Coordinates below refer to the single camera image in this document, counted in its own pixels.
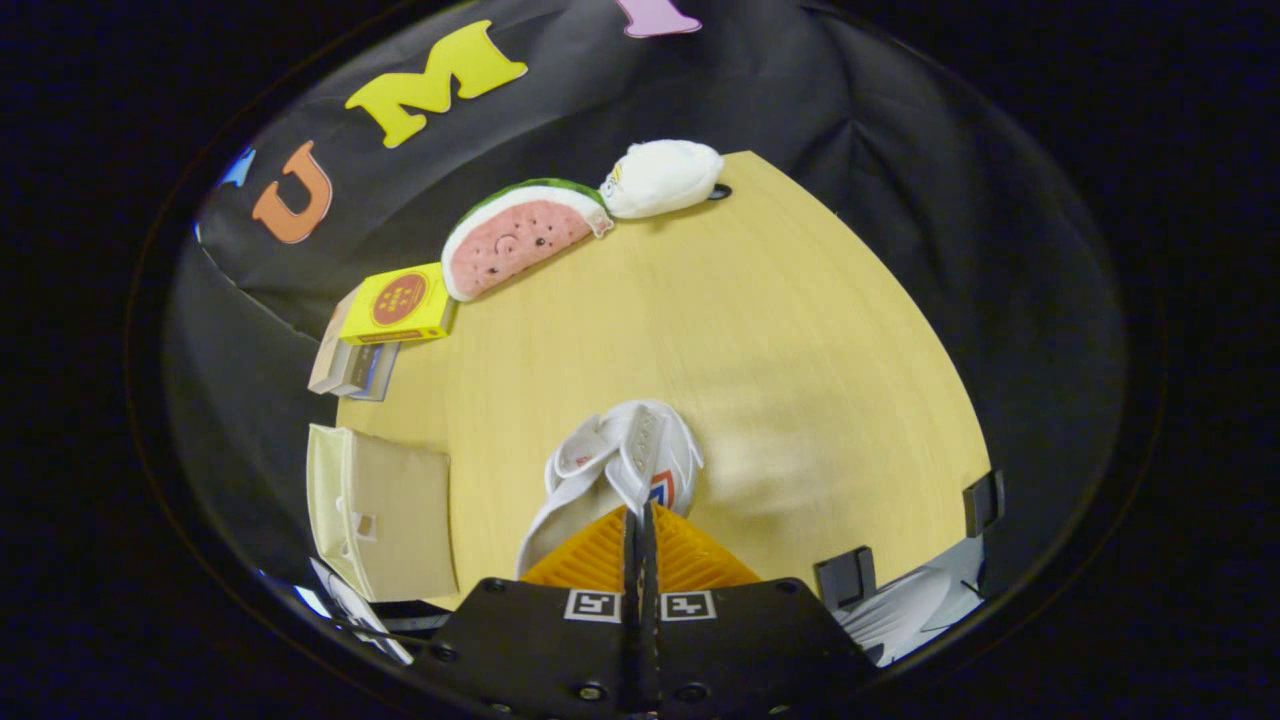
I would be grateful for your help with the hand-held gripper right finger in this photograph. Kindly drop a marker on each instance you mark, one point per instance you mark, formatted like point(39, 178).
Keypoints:
point(750, 640)

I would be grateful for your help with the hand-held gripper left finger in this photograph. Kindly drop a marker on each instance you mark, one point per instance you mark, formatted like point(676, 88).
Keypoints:
point(540, 640)

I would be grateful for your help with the cream storage box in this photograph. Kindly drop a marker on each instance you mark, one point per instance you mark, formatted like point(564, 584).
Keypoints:
point(400, 520)

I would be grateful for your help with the white canvas shoe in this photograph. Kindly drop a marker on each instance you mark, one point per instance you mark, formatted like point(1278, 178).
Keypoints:
point(620, 450)

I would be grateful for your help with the black table clamp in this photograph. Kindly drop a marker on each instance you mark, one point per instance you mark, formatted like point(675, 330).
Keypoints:
point(845, 578)
point(983, 502)

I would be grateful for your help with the white ribbed object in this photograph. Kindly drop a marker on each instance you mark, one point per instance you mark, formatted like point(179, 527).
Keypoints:
point(900, 615)

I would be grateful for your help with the white panel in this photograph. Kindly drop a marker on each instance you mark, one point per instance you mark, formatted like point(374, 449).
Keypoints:
point(350, 612)

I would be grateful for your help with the blue book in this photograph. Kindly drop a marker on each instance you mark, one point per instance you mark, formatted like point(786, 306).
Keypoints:
point(385, 375)

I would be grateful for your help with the gray book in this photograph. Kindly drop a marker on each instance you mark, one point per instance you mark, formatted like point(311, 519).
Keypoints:
point(358, 368)

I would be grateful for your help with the yellow book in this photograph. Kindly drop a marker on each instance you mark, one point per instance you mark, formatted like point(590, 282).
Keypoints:
point(400, 300)

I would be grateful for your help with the watermelon plush toy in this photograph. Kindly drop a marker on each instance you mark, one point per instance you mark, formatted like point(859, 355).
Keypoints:
point(510, 245)

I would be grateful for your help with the black table grommet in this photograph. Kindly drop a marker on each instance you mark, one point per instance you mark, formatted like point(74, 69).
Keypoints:
point(720, 191)

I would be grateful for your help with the white plush toy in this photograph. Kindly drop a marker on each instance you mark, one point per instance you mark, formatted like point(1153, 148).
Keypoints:
point(660, 178)

